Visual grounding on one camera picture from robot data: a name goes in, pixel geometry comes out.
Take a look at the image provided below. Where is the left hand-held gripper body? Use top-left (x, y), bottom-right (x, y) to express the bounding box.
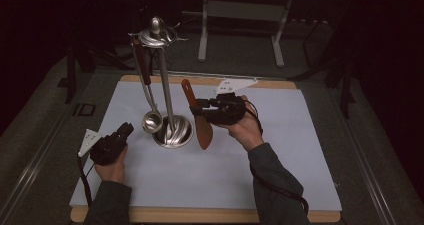
top-left (77, 128), bottom-right (129, 167)

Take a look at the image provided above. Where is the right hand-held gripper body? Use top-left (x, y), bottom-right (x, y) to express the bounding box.
top-left (199, 77), bottom-right (259, 126)

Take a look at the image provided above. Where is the wooden rice paddle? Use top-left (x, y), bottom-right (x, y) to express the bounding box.
top-left (180, 78), bottom-right (214, 151)

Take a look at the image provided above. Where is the steel ladle with wooden handle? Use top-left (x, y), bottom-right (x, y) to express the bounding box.
top-left (134, 39), bottom-right (164, 135)

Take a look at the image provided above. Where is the metal utensil rack stand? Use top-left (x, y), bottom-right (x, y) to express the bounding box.
top-left (128, 16), bottom-right (195, 149)

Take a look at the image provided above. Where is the person's left hand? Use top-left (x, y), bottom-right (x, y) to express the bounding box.
top-left (94, 144), bottom-right (130, 185)

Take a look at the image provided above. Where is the person's right hand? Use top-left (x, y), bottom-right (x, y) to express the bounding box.
top-left (214, 94), bottom-right (265, 153)

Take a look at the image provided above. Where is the pale blue table mat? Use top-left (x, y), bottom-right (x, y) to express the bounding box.
top-left (69, 80), bottom-right (343, 212)

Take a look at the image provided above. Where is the black stand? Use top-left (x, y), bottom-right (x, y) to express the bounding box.
top-left (288, 18), bottom-right (357, 120)
top-left (57, 39), bottom-right (136, 105)

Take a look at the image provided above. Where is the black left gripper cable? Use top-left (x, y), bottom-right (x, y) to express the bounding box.
top-left (76, 154), bottom-right (94, 207)

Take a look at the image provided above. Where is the black rectangular floor bracket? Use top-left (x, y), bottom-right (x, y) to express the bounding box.
top-left (72, 102), bottom-right (97, 117)

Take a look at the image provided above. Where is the white metal frame stand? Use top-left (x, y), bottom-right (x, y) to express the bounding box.
top-left (197, 0), bottom-right (296, 69)

